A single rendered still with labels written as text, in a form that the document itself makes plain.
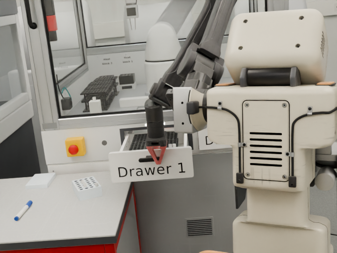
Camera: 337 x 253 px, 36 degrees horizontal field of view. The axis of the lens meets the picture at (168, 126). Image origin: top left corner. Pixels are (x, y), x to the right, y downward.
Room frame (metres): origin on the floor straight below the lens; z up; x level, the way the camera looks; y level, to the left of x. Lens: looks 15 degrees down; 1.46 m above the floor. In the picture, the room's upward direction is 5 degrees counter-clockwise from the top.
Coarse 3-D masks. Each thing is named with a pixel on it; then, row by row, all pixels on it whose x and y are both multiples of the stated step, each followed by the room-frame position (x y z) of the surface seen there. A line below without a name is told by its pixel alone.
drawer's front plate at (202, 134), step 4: (200, 132) 1.97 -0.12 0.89; (204, 132) 1.97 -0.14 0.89; (200, 136) 1.97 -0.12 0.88; (204, 136) 1.97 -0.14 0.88; (200, 140) 1.97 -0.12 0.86; (204, 140) 1.97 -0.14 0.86; (208, 140) 1.97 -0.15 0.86; (200, 144) 1.97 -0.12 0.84; (204, 144) 1.97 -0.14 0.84; (212, 144) 1.97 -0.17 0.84; (216, 144) 1.97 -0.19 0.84; (200, 148) 1.97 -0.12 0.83; (204, 148) 1.97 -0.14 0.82; (208, 148) 1.97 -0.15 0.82; (212, 148) 1.97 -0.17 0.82; (216, 148) 1.97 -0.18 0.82; (220, 148) 1.97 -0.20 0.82
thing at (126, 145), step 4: (128, 136) 2.02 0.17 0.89; (132, 136) 2.04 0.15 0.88; (180, 136) 2.03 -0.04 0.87; (184, 136) 1.94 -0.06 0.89; (124, 140) 1.96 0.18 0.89; (128, 140) 2.01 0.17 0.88; (180, 140) 2.03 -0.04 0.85; (184, 140) 1.88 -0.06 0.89; (188, 140) 1.99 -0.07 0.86; (124, 144) 1.90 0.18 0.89; (128, 144) 1.99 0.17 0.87; (180, 144) 2.02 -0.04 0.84; (184, 144) 1.83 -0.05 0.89; (188, 144) 1.93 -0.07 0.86; (124, 148) 1.88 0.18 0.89; (128, 148) 1.98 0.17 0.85
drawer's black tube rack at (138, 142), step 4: (168, 132) 2.00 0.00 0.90; (172, 132) 2.00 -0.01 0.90; (136, 136) 1.99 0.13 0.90; (140, 136) 1.98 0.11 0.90; (144, 136) 1.97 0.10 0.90; (168, 136) 1.94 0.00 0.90; (172, 136) 1.94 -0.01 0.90; (176, 136) 1.93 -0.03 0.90; (132, 140) 1.93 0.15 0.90; (136, 140) 1.93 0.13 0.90; (140, 140) 1.92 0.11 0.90; (144, 140) 1.91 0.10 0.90; (168, 140) 1.88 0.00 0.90; (172, 140) 1.88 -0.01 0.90; (176, 140) 1.87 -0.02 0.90; (132, 144) 1.88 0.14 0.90; (136, 144) 1.88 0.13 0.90; (140, 144) 1.87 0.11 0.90; (144, 144) 1.86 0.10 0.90; (172, 144) 1.83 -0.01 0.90; (176, 144) 1.82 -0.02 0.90; (132, 148) 1.82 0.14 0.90; (136, 148) 1.82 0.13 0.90; (140, 148) 1.81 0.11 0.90; (144, 148) 1.81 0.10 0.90
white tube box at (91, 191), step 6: (78, 180) 1.81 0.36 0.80; (84, 180) 1.81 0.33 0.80; (90, 180) 1.80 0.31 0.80; (96, 180) 1.79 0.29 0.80; (72, 186) 1.81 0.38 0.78; (78, 186) 1.76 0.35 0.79; (90, 186) 1.74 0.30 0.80; (78, 192) 1.70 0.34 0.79; (84, 192) 1.71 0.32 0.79; (90, 192) 1.71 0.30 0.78; (96, 192) 1.72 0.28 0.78; (78, 198) 1.72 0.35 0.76; (84, 198) 1.71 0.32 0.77; (90, 198) 1.71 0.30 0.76
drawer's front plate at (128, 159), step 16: (112, 160) 1.69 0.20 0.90; (128, 160) 1.69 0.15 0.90; (176, 160) 1.68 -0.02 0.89; (192, 160) 1.68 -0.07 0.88; (112, 176) 1.69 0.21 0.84; (128, 176) 1.69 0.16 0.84; (144, 176) 1.69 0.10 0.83; (160, 176) 1.68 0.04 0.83; (176, 176) 1.68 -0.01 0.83; (192, 176) 1.68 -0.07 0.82
